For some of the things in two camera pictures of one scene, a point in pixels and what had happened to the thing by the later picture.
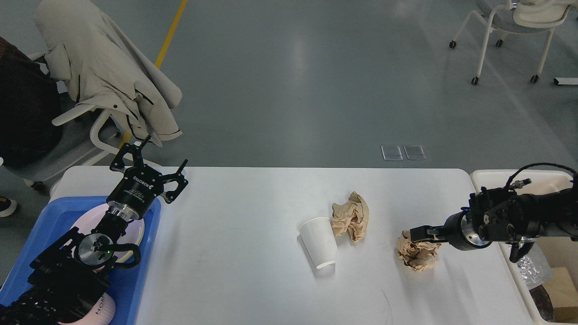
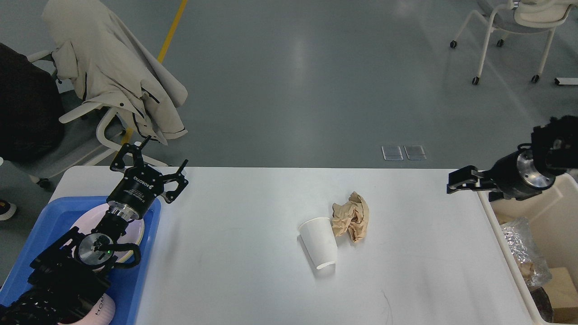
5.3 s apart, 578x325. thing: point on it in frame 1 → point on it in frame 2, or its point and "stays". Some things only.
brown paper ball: (352, 216) stays
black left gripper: (141, 186) stays
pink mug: (102, 313) stays
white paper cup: (319, 235) stays
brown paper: (418, 256) → (527, 269)
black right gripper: (461, 229) → (518, 177)
